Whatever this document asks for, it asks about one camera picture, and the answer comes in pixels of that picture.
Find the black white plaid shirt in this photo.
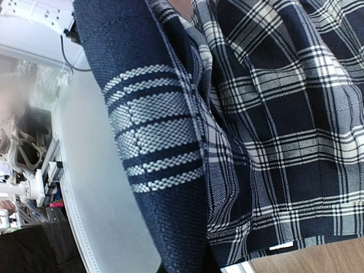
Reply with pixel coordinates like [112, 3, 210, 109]
[72, 0, 364, 273]

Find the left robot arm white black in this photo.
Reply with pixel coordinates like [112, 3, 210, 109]
[1, 0, 90, 72]

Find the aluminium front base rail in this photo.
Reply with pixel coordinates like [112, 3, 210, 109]
[54, 72, 160, 272]

